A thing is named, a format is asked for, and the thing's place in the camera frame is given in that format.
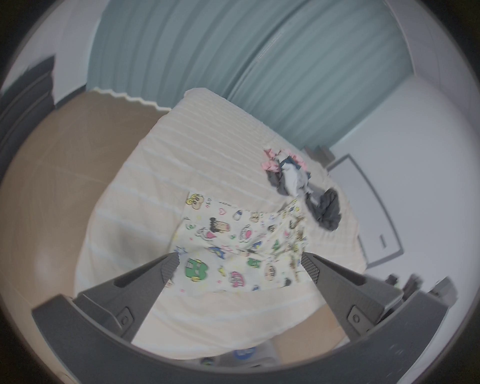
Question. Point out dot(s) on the black garment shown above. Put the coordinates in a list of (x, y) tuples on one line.
[(328, 212)]

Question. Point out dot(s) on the grey bedside table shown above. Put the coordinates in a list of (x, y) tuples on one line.
[(318, 155)]

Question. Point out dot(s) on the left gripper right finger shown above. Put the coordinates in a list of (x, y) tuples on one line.
[(337, 296)]

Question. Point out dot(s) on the white printed pyjama top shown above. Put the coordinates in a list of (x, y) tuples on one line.
[(240, 247)]

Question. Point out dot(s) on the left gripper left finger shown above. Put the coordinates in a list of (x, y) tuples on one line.
[(142, 296)]

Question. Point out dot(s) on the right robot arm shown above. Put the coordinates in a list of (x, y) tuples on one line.
[(412, 285)]

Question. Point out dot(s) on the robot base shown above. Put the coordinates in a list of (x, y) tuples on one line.
[(258, 356)]

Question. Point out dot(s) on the bed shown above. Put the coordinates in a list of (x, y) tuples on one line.
[(187, 157)]

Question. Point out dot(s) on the pile of clothes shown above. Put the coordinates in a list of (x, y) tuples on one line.
[(288, 176)]

